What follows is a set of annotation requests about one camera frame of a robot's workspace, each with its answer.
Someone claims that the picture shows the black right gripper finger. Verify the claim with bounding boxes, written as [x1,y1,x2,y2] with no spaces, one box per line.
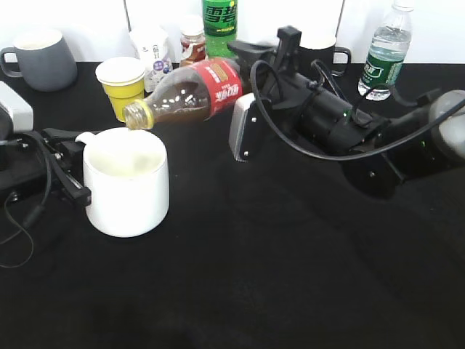
[227,40,277,69]

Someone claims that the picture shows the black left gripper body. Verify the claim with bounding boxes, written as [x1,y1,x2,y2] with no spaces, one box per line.
[1,130,53,204]

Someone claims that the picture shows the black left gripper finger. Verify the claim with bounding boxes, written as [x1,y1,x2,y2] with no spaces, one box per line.
[50,153,91,207]
[40,128,85,155]

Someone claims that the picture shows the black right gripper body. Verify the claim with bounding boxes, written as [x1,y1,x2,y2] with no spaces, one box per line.
[254,25,374,155]

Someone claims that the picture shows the cola bottle red label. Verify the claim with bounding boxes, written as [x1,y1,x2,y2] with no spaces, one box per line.
[122,57,255,132]

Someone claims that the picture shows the white ceramic mug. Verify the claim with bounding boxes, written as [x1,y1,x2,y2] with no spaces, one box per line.
[76,127,169,238]

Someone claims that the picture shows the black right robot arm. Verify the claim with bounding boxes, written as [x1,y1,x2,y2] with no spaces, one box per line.
[227,26,464,198]

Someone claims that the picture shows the green Sprite bottle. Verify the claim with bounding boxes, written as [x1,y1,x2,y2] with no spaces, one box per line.
[202,0,238,57]

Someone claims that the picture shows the yellow paper cup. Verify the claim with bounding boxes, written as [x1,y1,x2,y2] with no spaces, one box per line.
[95,57,145,122]

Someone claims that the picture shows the brown Nescafe coffee bottle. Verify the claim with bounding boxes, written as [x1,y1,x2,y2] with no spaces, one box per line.
[180,20,206,67]

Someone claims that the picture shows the black ceramic mug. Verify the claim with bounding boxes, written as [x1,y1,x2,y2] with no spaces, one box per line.
[298,33,352,79]

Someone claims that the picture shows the grey ceramic mug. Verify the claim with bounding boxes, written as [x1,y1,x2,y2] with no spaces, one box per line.
[1,28,78,92]

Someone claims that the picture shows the clear water bottle green label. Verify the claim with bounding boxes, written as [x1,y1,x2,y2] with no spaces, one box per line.
[358,0,415,101]

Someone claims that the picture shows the white blueberry yogurt carton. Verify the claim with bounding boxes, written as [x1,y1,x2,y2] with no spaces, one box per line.
[129,27,172,93]

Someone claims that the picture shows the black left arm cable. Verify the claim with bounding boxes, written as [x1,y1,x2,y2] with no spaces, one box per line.
[0,137,52,269]

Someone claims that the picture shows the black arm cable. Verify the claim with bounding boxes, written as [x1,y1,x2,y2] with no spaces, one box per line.
[249,59,465,161]
[0,137,52,269]

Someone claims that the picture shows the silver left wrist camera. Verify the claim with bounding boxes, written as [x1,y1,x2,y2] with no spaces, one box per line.
[1,81,34,133]

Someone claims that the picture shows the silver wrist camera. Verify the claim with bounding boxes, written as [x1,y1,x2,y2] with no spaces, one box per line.
[1,81,34,133]
[228,93,269,162]

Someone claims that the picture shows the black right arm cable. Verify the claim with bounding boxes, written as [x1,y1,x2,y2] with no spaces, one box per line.
[249,59,465,161]

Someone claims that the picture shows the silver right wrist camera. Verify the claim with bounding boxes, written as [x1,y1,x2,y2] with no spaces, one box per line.
[228,93,269,162]

